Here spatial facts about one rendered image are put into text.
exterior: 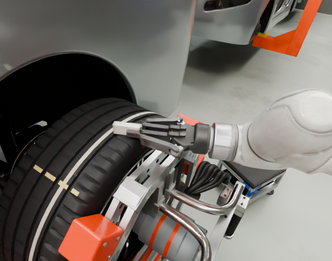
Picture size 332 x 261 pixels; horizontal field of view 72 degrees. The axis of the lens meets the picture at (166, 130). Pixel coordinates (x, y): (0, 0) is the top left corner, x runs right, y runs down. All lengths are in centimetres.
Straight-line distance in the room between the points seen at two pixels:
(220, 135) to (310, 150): 20
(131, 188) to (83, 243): 14
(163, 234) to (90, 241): 30
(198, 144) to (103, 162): 22
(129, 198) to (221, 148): 23
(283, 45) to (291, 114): 369
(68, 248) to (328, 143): 47
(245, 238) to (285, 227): 35
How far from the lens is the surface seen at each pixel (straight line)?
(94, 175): 54
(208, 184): 71
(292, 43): 405
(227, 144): 53
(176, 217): 64
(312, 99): 40
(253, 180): 178
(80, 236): 50
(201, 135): 53
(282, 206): 221
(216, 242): 66
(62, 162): 59
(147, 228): 75
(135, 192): 54
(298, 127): 38
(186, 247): 73
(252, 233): 194
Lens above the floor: 155
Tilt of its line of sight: 37 degrees down
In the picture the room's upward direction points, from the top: 7 degrees clockwise
